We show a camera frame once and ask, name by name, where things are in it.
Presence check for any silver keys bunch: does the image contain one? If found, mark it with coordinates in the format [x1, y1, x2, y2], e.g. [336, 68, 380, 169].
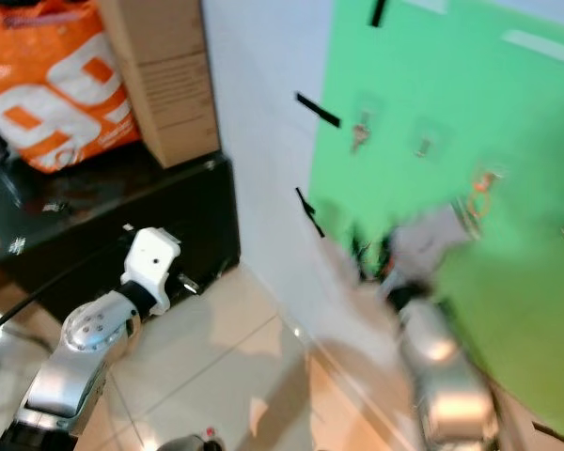
[352, 111, 375, 154]

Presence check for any black tape strip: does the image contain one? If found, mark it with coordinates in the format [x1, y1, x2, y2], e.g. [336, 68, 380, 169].
[296, 92, 342, 128]
[369, 0, 389, 27]
[296, 187, 326, 238]

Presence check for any black cabinet with glass top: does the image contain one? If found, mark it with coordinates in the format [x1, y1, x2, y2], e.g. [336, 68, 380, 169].
[0, 150, 242, 325]

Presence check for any grey robot foot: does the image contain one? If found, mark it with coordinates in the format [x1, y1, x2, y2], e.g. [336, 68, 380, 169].
[158, 426, 224, 451]

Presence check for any tall brown cardboard box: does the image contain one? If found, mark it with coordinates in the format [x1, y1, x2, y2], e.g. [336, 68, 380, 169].
[97, 0, 222, 170]

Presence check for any green backdrop sheet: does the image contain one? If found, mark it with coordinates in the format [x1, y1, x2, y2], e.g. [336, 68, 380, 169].
[308, 0, 564, 447]

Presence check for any orange white shopping bag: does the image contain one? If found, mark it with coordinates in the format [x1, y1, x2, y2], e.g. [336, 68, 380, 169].
[0, 0, 144, 175]

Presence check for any short white tape strip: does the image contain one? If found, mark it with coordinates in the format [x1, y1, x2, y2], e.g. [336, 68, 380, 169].
[402, 0, 463, 14]

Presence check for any long white tape strip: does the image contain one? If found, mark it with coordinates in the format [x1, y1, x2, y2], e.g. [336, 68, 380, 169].
[503, 28, 564, 70]

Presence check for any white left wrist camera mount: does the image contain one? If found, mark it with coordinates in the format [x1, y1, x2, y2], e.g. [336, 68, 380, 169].
[120, 227, 182, 317]

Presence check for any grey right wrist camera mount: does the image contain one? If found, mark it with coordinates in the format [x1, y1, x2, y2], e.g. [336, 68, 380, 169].
[387, 205, 473, 294]

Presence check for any key on orange lanyard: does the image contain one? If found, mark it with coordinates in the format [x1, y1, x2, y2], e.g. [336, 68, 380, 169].
[465, 171, 501, 223]

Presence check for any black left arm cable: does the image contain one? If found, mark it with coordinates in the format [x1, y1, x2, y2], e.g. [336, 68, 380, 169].
[0, 249, 125, 345]

